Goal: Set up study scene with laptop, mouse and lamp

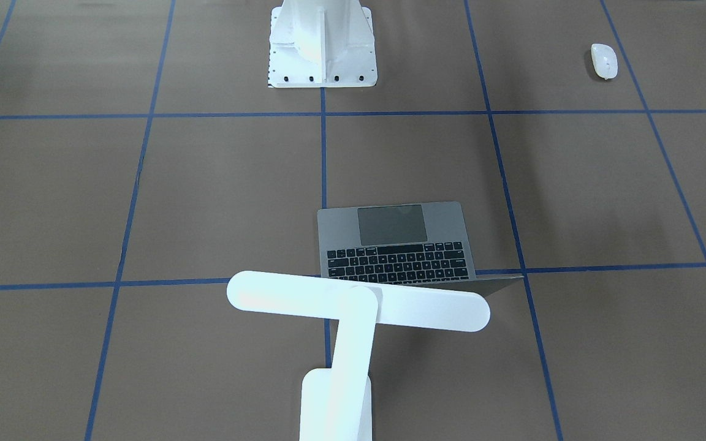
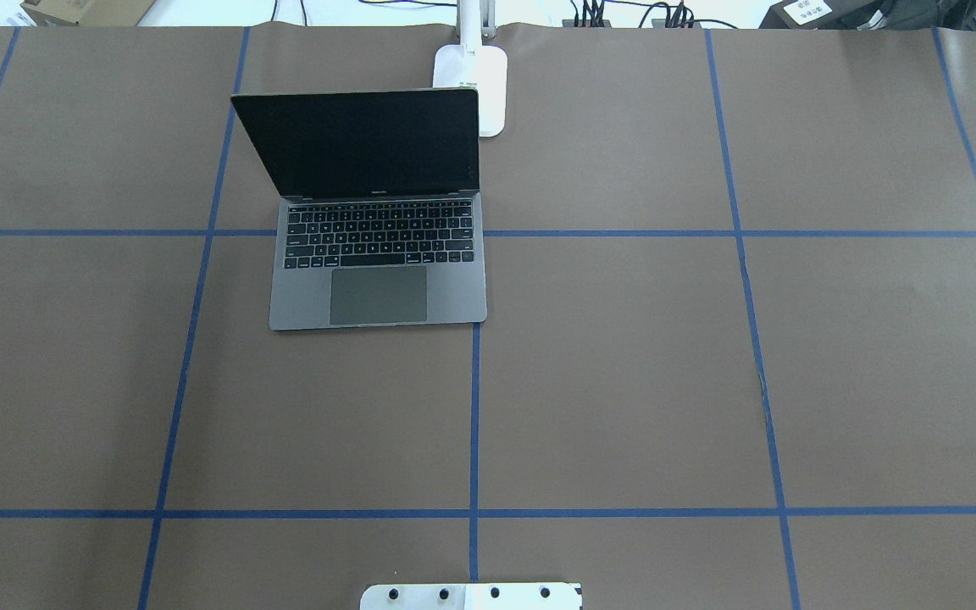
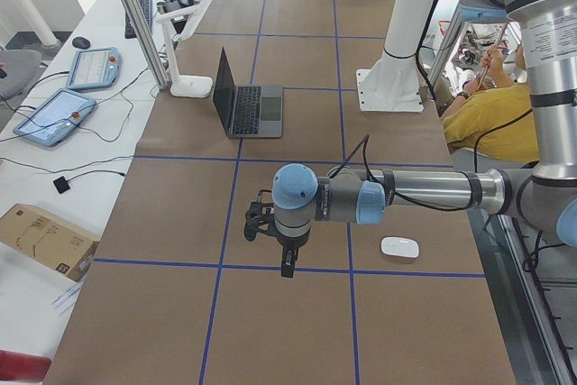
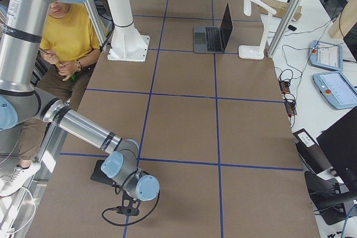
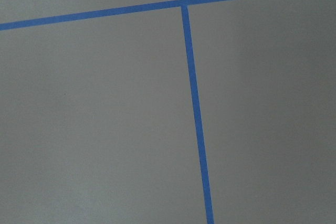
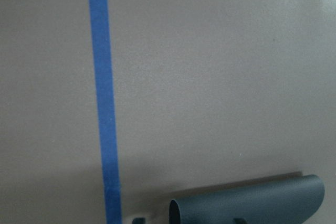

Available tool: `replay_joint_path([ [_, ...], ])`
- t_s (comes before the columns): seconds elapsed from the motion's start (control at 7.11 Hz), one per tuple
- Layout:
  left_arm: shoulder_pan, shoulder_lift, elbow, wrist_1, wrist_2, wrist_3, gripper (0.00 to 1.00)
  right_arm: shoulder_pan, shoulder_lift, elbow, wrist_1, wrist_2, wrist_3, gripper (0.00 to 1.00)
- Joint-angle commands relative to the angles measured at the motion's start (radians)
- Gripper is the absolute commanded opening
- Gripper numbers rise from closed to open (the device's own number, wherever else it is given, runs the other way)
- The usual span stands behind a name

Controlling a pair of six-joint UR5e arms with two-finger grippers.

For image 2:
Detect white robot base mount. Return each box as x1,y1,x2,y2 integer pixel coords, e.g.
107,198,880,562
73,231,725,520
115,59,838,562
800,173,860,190
359,582,584,609

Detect black box with label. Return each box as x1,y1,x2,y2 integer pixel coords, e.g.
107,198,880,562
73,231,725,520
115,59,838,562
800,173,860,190
759,0,897,31

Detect cardboard box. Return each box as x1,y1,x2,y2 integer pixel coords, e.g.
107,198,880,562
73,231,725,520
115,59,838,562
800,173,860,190
19,0,155,27

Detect white desk lamp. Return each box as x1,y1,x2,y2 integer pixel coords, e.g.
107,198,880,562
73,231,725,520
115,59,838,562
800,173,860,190
431,1,508,138

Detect grey laptop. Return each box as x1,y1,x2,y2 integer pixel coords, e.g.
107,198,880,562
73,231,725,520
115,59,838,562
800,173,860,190
230,86,488,331

